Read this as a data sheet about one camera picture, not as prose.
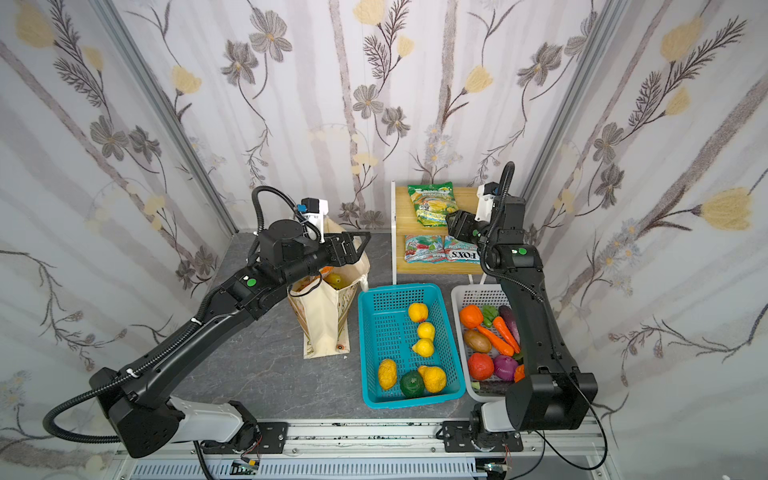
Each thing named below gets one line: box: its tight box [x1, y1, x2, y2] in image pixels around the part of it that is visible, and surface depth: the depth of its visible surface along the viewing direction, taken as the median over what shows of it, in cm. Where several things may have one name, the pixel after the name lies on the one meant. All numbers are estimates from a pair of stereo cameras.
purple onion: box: [494, 354, 519, 382], surface depth 82 cm
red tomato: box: [468, 352, 494, 381], surface depth 81 cm
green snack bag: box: [408, 182, 459, 227], surface depth 80 cm
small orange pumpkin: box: [459, 304, 484, 329], surface depth 91 cm
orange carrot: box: [477, 316, 520, 356], surface depth 91 cm
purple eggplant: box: [498, 305, 521, 347], surface depth 94 cm
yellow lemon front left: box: [378, 358, 397, 391], surface depth 82 cm
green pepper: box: [482, 305, 499, 327], surface depth 95 cm
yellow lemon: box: [408, 302, 429, 323], surface depth 95 cm
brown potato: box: [464, 329, 492, 353], surface depth 87 cm
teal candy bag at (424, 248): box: [404, 234, 447, 264], surface depth 92 cm
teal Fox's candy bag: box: [443, 235, 481, 264], surface depth 92 cm
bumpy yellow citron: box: [418, 365, 447, 394], surface depth 81 cm
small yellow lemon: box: [412, 321, 436, 358], surface depth 90 cm
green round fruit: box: [400, 370, 425, 398], surface depth 80 cm
